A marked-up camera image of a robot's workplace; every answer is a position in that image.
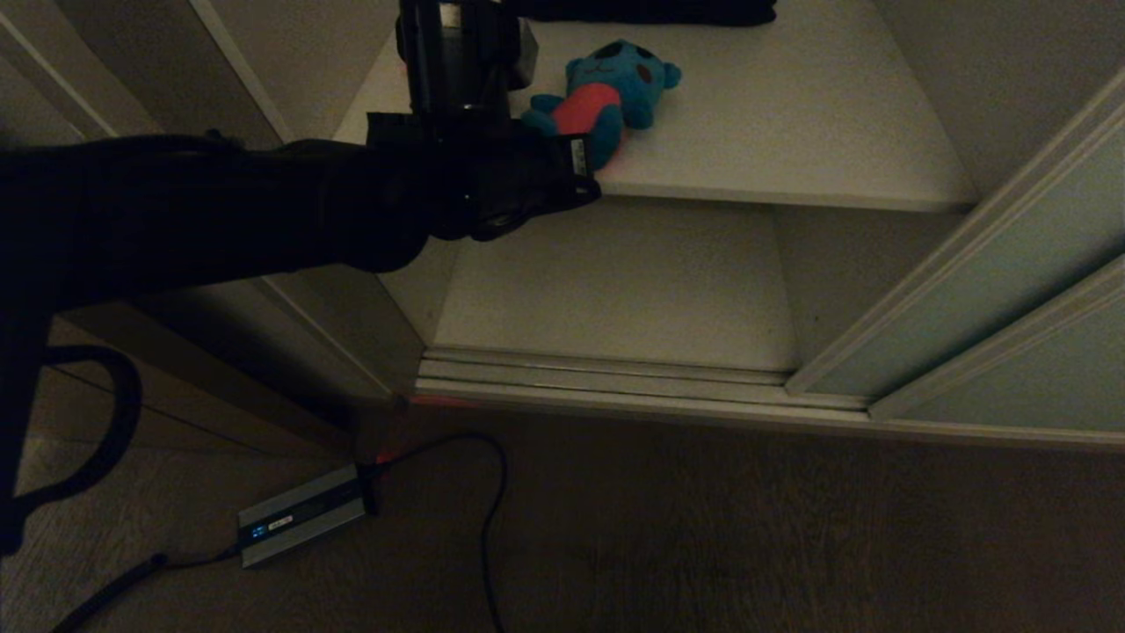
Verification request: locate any silver power supply box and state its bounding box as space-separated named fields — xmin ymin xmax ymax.
xmin=236 ymin=464 xmax=374 ymax=569

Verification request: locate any black folded garment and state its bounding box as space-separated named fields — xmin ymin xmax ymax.
xmin=517 ymin=0 xmax=779 ymax=26

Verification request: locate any white wardrobe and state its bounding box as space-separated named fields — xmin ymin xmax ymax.
xmin=0 ymin=0 xmax=1125 ymax=451

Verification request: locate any white wardrobe shelf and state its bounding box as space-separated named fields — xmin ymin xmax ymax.
xmin=332 ymin=0 xmax=982 ymax=214

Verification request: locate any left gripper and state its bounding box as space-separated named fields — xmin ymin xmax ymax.
xmin=396 ymin=0 xmax=516 ymax=118

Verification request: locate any black cable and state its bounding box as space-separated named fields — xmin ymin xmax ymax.
xmin=0 ymin=345 xmax=144 ymax=528

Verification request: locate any wardrobe door floor track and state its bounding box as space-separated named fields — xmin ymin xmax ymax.
xmin=411 ymin=346 xmax=1125 ymax=451

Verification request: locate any blue plush bear toy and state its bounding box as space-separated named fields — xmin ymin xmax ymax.
xmin=526 ymin=39 xmax=683 ymax=173

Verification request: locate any sliding closet door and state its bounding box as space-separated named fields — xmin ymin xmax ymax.
xmin=785 ymin=69 xmax=1125 ymax=398

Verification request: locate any black power cord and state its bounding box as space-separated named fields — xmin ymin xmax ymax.
xmin=367 ymin=430 xmax=509 ymax=633
xmin=51 ymin=545 xmax=243 ymax=633

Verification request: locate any sliding wardrobe door glass panel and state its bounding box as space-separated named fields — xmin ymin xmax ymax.
xmin=868 ymin=255 xmax=1125 ymax=433

